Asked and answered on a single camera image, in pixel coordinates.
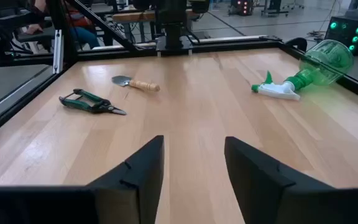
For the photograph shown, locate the black device red lights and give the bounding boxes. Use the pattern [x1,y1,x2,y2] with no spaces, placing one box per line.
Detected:
[228,0,254,16]

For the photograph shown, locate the person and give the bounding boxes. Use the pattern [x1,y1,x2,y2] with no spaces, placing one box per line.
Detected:
[26,0,101,50]

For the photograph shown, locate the silver aluminium bracket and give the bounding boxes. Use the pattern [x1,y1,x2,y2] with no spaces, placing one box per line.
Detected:
[52,29,63,75]

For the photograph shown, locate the wooden desk top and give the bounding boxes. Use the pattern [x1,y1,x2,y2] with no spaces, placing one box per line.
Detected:
[112,9,198,24]

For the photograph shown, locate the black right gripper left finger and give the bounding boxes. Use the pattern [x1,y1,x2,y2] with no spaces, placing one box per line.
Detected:
[88,135,165,224]

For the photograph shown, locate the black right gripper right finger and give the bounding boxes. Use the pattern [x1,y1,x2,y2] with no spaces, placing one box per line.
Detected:
[224,136,334,224]

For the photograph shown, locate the black computer tower green lights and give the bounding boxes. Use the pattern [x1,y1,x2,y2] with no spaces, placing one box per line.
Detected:
[324,16,358,56]

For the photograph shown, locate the green-handled pruning shears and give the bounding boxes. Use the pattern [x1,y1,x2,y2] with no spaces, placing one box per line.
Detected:
[58,88,127,116]

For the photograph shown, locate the wooden-handled garden trowel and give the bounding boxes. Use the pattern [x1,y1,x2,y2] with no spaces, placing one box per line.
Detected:
[111,75,161,93]

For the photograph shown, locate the green spray bottle white head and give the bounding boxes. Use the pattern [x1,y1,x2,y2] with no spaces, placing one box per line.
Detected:
[250,39,355,101]

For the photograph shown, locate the black aluminium table frame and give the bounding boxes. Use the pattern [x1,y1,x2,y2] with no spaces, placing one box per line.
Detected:
[0,0,358,142]

